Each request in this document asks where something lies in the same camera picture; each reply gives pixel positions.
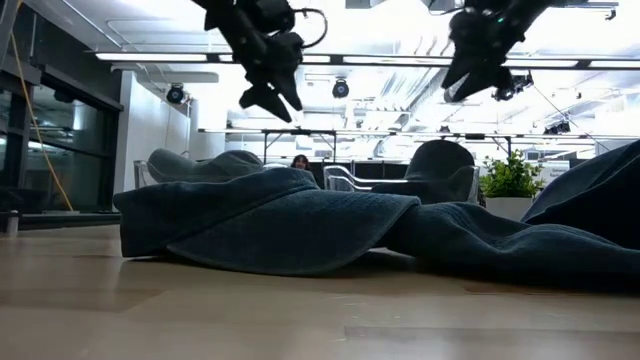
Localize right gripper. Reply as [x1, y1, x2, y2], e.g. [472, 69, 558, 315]
[440, 12, 526, 104]

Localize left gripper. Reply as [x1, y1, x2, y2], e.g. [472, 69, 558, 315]
[238, 30, 305, 124]

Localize dark blue denim cap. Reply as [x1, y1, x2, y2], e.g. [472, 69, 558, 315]
[146, 148, 265, 184]
[379, 141, 640, 292]

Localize grey denim cap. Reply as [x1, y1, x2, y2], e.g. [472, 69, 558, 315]
[372, 139, 477, 205]

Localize black track light cluster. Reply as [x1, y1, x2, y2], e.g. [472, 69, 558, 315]
[492, 71, 536, 103]
[543, 120, 573, 136]

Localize person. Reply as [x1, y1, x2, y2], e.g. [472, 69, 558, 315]
[290, 153, 313, 174]

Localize green plant white pot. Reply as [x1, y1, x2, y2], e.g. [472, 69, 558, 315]
[478, 148, 547, 222]

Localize white printed sign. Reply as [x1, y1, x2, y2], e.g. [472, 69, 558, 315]
[542, 162, 572, 187]

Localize grey ceiling light fixture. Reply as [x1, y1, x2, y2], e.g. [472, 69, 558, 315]
[529, 0, 620, 22]

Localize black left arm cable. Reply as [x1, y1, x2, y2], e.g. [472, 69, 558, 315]
[293, 6, 330, 50]

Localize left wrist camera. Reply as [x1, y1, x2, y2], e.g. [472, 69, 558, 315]
[248, 0, 298, 35]

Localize black framed glass wall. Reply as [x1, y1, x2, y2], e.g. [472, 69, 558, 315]
[0, 7, 125, 217]

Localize yellow power cable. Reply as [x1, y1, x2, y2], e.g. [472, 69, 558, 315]
[8, 29, 76, 213]

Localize black frame rail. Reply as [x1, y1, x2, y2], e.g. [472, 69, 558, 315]
[18, 212, 122, 230]

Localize grey metal post foot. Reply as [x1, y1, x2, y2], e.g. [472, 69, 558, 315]
[0, 209, 21, 237]

